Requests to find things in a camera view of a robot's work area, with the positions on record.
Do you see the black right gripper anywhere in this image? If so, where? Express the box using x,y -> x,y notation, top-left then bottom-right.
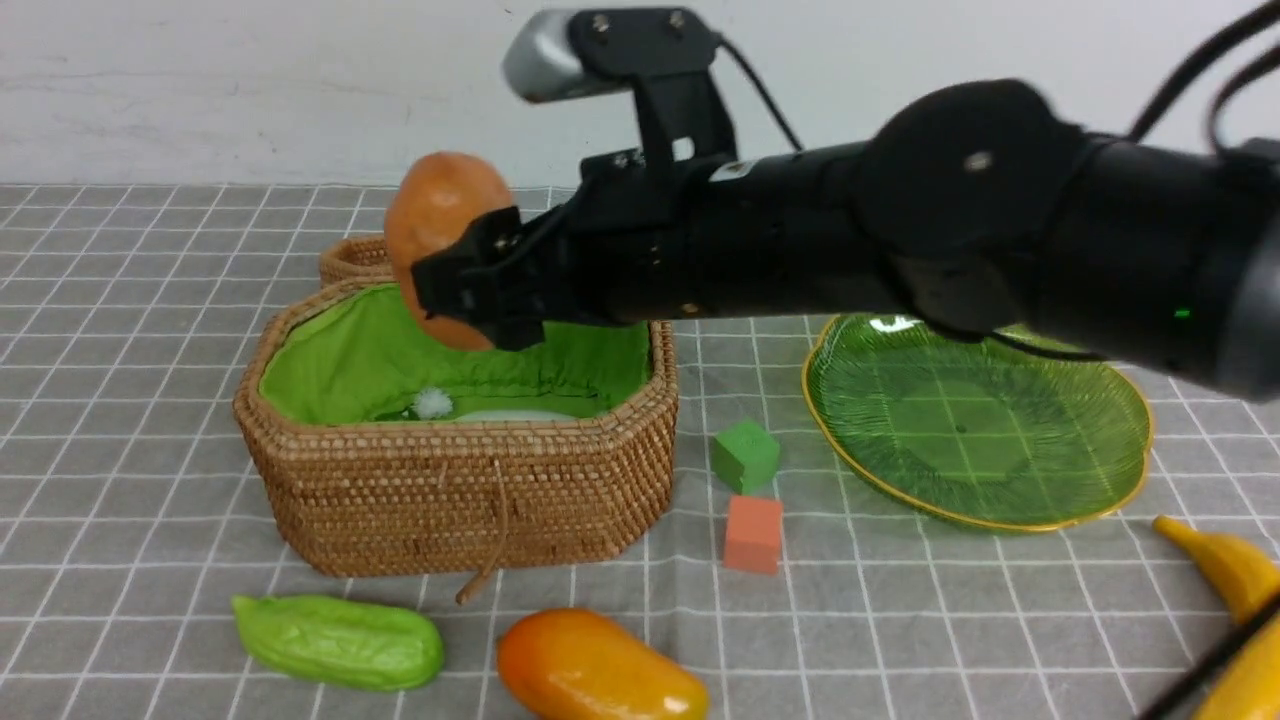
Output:
411,143 -> 901,352

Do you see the orange-brown toy potato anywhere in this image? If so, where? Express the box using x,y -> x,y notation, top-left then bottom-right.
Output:
383,151 -> 515,351

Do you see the orange-yellow toy mango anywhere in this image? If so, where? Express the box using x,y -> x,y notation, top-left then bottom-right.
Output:
495,609 -> 710,719

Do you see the green toy chayote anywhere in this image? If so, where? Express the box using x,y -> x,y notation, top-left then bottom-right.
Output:
230,594 -> 445,692

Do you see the yellow toy banana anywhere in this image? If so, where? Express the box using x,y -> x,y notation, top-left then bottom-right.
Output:
1139,516 -> 1279,719

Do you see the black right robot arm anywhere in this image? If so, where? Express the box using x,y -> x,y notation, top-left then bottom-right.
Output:
408,79 -> 1279,402

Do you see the white toy vegetable in basket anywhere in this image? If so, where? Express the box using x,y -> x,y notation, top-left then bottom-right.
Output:
372,387 -> 607,421

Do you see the woven wicker basket lid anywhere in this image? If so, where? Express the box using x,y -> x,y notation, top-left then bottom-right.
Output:
317,234 -> 392,287

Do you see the woven wicker basket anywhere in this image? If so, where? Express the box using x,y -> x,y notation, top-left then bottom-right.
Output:
233,278 -> 678,577

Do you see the green foam cube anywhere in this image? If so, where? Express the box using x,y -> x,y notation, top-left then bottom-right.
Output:
710,419 -> 781,495

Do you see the wooden basket toggle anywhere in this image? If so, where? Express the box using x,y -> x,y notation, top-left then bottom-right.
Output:
454,568 -> 494,606

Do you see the orange foam cube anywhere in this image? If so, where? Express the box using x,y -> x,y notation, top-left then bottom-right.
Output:
722,495 -> 783,575

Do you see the grey checked tablecloth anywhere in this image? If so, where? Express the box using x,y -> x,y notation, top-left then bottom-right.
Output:
0,184 -> 1280,720

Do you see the green glass leaf plate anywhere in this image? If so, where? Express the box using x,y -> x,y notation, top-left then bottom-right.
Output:
803,315 -> 1155,533

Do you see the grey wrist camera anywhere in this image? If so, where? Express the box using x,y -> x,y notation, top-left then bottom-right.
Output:
502,6 -> 721,104

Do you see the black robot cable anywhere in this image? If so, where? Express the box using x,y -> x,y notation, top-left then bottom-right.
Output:
1130,0 -> 1280,151

